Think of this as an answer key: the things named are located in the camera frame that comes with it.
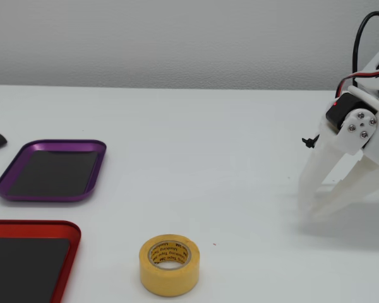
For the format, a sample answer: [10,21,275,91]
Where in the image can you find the yellow masking tape roll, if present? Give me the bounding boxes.
[139,234,201,298]

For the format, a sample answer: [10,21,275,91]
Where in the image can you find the purple metal dish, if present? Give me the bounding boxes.
[0,139,107,203]

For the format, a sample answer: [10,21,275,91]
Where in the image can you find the red metal dish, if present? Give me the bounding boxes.
[0,220,82,303]

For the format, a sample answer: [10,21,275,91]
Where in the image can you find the black zip tie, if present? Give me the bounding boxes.
[301,134,321,150]

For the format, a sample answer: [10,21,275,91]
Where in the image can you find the red white black wires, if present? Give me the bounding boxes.
[334,64,379,100]

